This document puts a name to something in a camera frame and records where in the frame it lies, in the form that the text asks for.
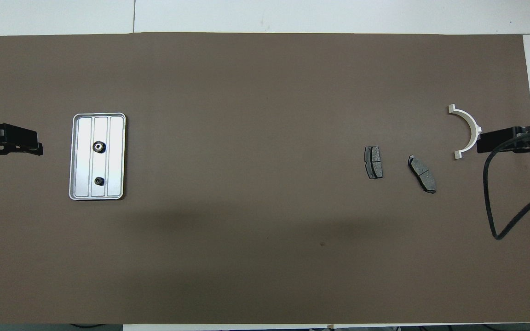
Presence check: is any silver metal tray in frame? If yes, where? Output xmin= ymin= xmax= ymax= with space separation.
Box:
xmin=68 ymin=113 xmax=127 ymax=201

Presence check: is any white semicircular bracket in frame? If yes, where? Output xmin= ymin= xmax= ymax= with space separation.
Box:
xmin=448 ymin=104 xmax=483 ymax=160

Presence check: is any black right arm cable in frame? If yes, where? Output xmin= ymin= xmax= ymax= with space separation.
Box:
xmin=483 ymin=129 xmax=530 ymax=241

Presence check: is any brown table mat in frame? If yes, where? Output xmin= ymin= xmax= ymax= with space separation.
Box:
xmin=0 ymin=32 xmax=530 ymax=325

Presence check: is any long dark brake pad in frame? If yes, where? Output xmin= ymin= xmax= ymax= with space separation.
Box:
xmin=407 ymin=155 xmax=437 ymax=194

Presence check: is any short dark brake pad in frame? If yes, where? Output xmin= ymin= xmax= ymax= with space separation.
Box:
xmin=364 ymin=146 xmax=384 ymax=180

